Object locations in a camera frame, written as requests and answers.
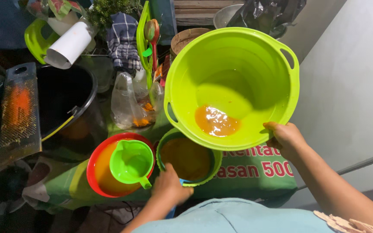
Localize green printed sack cover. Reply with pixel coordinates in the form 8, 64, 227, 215
21, 107, 299, 211

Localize person's left hand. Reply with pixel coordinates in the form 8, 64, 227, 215
151, 163, 194, 208

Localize green rimmed round strainer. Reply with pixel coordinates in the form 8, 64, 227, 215
156, 127, 223, 187

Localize floral printed plastic bag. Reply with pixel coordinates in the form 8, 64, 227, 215
26, 0, 87, 20

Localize green plastic cutting board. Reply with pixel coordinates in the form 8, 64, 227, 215
136, 1, 153, 89

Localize orange liquid in red bowl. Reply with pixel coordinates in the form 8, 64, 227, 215
94, 140, 142, 196

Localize metal grater with orange residue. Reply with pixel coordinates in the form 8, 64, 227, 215
0, 62, 42, 159

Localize orange liquid in basin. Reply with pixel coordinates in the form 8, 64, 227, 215
194, 104, 241, 138

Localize person's right hand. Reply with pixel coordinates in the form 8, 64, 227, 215
263, 121, 308, 162

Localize white plastic cup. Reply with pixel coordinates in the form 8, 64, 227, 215
44, 21, 93, 70

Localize round woven bamboo container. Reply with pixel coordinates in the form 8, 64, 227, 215
170, 28, 212, 63

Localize blue checkered cloth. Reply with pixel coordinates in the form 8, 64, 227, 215
106, 12, 144, 76

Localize black plastic bucket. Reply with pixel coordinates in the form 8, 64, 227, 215
0, 64, 107, 162

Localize red handled wooden spoon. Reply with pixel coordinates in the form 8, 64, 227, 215
143, 19, 160, 72

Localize lime green plastic basket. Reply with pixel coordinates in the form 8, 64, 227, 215
24, 18, 60, 65

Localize grey metal rail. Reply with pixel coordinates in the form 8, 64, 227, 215
297, 148, 373, 190

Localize metal bowl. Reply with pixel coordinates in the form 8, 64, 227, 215
213, 4, 245, 30

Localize wooden plank crate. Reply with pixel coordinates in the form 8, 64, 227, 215
174, 0, 246, 27

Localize large lime green plastic basin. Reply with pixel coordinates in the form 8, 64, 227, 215
164, 27, 300, 151

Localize beige frilled cloth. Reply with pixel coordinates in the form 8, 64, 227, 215
313, 210, 373, 233

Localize red plastic bowl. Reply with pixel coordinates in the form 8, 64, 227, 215
86, 132, 156, 198

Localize green plastic handled scoop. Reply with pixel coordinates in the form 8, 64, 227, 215
109, 139, 155, 190

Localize black plastic bag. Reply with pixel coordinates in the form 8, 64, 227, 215
227, 0, 307, 40

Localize clear plastic bag with turmeric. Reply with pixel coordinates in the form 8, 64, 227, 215
111, 71, 165, 131

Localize person's light blue shirt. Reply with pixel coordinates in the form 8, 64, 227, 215
131, 198, 337, 233

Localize green leafy herb bunch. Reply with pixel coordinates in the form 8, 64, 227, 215
86, 0, 143, 30

